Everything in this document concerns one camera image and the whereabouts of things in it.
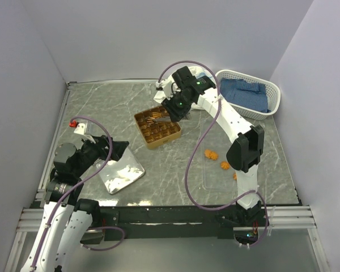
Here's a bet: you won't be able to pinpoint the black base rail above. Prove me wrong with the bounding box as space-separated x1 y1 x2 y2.
79 205 270 244

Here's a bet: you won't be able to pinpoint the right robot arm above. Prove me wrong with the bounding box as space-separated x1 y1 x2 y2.
156 66 265 226

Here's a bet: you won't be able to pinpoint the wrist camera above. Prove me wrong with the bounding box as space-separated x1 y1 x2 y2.
69 120 94 135
155 79 174 99

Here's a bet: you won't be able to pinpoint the white crumpled shirt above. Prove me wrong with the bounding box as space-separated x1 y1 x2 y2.
154 65 216 103

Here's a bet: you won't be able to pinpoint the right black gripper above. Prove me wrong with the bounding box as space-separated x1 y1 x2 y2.
161 90 193 124

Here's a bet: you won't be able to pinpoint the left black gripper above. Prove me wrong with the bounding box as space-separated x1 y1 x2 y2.
73 133 128 176

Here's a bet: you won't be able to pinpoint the clear plastic tray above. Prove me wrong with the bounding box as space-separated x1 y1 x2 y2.
199 123 237 193

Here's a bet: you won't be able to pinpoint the gold cookie tin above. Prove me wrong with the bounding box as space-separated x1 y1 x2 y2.
134 105 181 150

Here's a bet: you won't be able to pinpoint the blue folded cloth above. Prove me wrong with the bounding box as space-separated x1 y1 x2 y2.
220 78 270 113

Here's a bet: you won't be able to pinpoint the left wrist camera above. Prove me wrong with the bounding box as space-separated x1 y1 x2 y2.
69 120 94 135

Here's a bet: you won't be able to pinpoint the metal tongs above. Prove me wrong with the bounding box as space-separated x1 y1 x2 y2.
146 116 171 124

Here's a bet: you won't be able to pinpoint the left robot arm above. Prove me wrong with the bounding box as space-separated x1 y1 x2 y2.
22 135 129 271

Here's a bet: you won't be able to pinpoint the white laundry basket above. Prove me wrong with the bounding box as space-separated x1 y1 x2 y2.
216 70 281 120

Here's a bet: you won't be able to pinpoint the silver tin lid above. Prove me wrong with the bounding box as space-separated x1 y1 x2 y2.
99 147 145 194

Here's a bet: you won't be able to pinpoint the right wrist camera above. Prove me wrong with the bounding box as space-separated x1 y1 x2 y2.
155 79 174 99

